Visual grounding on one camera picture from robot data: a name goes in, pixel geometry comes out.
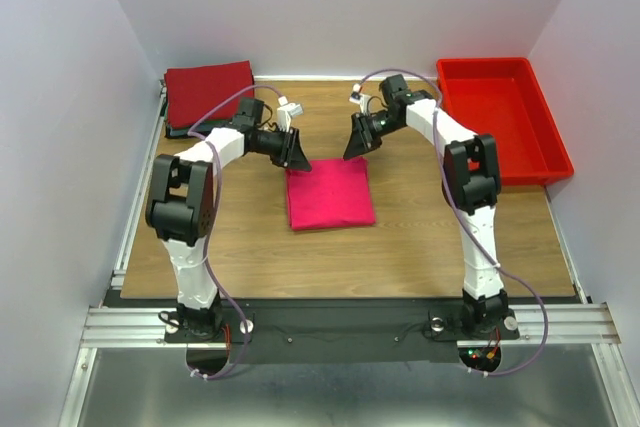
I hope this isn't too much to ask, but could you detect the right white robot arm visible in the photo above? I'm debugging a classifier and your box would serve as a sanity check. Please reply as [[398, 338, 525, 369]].
[[343, 72, 509, 337]]

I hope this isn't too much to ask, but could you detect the pink t shirt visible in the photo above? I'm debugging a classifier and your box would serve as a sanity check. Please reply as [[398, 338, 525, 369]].
[[285, 157, 376, 231]]

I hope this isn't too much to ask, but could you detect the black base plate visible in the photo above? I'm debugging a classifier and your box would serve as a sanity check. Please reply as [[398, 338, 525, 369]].
[[158, 298, 520, 366]]

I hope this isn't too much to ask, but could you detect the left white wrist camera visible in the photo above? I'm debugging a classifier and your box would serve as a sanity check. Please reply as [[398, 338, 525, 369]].
[[276, 96, 304, 132]]

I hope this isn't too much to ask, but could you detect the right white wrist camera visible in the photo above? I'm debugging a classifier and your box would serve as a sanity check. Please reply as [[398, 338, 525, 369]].
[[349, 90, 373, 116]]

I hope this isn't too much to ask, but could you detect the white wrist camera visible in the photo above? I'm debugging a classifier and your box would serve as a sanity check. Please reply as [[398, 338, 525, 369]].
[[349, 90, 373, 116], [276, 96, 304, 132]]

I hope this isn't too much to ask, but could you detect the aluminium frame rail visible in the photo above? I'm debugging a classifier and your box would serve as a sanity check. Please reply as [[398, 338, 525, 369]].
[[59, 304, 620, 426]]

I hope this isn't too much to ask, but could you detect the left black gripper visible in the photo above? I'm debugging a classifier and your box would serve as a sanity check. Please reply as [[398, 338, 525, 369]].
[[254, 125, 312, 171]]

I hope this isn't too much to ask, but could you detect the folded dark red shirt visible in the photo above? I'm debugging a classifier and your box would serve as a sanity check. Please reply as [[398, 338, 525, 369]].
[[164, 60, 254, 129]]

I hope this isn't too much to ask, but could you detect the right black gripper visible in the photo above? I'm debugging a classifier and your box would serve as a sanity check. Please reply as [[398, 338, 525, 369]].
[[343, 110, 404, 160]]

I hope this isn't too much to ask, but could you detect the red plastic bin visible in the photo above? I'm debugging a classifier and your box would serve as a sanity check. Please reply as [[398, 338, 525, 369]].
[[436, 57, 574, 186]]

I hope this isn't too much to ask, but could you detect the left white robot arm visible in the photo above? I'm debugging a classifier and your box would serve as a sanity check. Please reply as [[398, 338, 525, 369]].
[[145, 96, 311, 341]]

